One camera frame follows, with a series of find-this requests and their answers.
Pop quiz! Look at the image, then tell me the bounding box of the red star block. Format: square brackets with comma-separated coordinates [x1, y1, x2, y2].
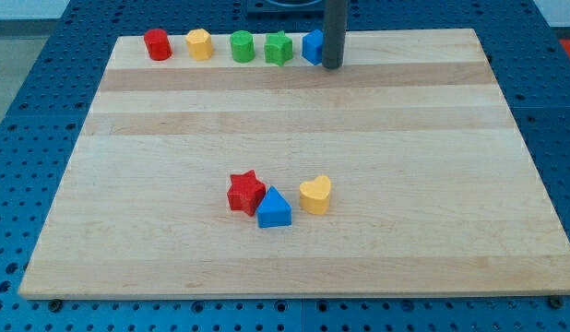
[227, 170, 267, 217]

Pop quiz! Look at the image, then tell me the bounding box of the green star block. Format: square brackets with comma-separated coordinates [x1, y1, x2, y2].
[264, 30, 293, 66]

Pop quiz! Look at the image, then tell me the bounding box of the light wooden board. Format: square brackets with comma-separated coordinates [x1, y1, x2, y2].
[19, 29, 570, 300]

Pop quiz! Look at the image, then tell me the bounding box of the yellow heart block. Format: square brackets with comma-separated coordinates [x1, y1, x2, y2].
[299, 175, 332, 215]

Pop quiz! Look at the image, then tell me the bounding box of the blue triangle block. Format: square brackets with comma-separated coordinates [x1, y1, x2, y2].
[256, 186, 292, 228]

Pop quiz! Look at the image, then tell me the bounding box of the green cylinder block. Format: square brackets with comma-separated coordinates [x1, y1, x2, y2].
[230, 30, 255, 63]

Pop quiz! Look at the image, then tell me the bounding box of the blue cube block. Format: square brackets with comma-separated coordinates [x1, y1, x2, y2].
[302, 30, 323, 65]

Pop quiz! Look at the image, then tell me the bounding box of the yellow hexagon block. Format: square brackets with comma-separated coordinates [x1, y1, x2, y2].
[185, 29, 214, 61]

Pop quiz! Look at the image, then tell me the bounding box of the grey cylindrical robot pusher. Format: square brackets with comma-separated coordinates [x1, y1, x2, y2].
[322, 0, 349, 69]

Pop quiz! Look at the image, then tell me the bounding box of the red cylinder block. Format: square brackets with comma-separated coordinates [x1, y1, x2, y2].
[143, 29, 172, 61]

